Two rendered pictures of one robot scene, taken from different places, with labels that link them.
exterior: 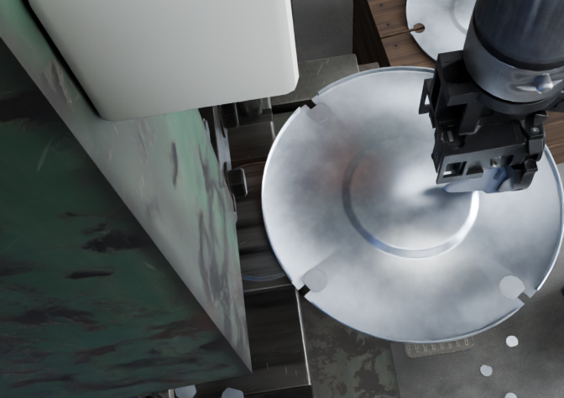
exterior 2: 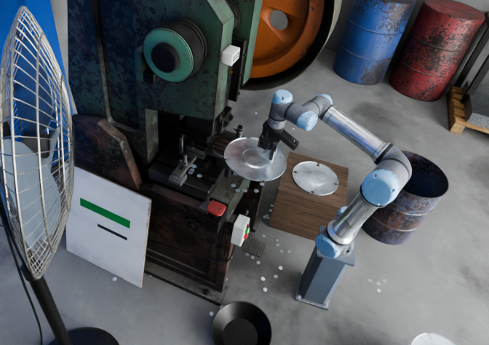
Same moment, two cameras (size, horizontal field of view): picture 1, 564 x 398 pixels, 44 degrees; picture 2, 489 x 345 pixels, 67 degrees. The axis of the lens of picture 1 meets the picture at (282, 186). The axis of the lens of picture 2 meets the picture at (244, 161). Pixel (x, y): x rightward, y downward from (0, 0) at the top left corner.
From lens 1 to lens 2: 118 cm
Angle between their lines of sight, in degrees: 25
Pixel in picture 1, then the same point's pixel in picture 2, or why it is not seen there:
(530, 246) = (271, 175)
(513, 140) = (271, 140)
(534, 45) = (273, 114)
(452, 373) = (252, 274)
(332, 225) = (237, 154)
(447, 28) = (303, 175)
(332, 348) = (223, 186)
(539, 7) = (273, 106)
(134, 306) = (212, 85)
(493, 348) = (269, 274)
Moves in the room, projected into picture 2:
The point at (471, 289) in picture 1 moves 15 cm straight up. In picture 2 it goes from (255, 175) to (260, 148)
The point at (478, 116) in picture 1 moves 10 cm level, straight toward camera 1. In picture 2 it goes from (267, 132) to (249, 140)
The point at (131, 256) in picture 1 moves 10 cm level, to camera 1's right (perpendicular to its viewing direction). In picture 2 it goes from (215, 76) to (243, 84)
